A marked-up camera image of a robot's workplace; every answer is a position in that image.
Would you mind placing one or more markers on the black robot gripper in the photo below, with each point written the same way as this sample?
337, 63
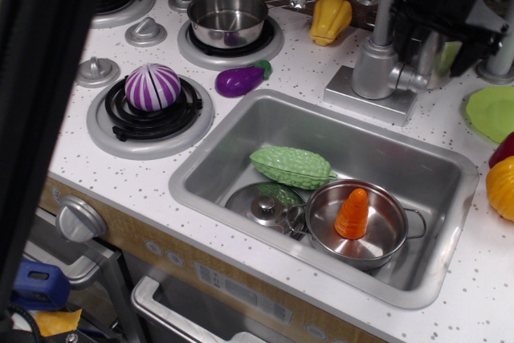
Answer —
411, 56

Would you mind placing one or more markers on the silver toy faucet lever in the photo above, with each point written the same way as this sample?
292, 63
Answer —
437, 56

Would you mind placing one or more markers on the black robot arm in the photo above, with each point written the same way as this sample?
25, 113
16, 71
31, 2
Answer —
471, 22

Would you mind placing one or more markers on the green toy plate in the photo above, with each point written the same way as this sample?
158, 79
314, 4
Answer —
490, 111

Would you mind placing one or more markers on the silver toy faucet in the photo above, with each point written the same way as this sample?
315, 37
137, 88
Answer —
364, 88

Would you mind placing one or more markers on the yellow toy bell pepper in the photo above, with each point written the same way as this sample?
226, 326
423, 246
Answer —
330, 18

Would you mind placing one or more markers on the red toy vegetable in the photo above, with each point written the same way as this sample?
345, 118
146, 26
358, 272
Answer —
504, 150

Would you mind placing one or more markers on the orange yellow toy pumpkin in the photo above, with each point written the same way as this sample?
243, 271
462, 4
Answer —
499, 186

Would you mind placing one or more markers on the back right black burner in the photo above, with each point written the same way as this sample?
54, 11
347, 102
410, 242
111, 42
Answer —
266, 47

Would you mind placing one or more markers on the black burner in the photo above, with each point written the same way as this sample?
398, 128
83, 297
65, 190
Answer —
266, 47
122, 130
116, 13

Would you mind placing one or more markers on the green toy bitter gourd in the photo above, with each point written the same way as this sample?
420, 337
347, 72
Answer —
293, 167

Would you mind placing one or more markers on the orange toy carrot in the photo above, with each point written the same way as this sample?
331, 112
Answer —
352, 218

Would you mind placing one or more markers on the purple toy eggplant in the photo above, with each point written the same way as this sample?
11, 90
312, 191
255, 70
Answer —
239, 81

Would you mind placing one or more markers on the steel pot on burner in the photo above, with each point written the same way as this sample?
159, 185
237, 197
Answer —
227, 23

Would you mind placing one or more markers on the steel pot lid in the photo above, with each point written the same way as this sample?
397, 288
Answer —
272, 205

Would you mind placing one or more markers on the silver sink basin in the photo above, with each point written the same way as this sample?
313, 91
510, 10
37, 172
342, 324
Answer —
437, 182

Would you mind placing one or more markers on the purple white striped onion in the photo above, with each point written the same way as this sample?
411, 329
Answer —
152, 87

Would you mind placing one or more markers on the silver stove knob middle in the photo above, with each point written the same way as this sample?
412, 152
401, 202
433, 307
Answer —
146, 33

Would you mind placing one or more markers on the back left black burner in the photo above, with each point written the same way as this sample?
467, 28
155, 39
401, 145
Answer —
116, 13

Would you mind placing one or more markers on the front right black burner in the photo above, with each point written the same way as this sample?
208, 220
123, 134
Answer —
122, 130

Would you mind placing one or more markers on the silver stove knob lower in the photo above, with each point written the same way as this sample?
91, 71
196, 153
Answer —
97, 72

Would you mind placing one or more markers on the silver oven dial knob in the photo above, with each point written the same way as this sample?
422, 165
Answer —
77, 221

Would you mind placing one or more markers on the yellow cloth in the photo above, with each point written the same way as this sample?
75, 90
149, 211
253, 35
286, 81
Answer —
52, 323

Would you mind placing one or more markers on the silver right post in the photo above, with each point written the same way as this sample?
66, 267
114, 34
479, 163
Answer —
498, 68

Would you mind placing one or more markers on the steel pot with handles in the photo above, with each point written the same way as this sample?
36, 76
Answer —
387, 230

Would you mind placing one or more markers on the silver dishwasher door handle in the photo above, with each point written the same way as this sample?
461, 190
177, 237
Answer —
143, 301

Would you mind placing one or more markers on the black foreground post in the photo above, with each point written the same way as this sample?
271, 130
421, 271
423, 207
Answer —
41, 45

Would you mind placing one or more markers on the silver oven door handle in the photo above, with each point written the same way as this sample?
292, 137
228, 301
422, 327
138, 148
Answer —
82, 263

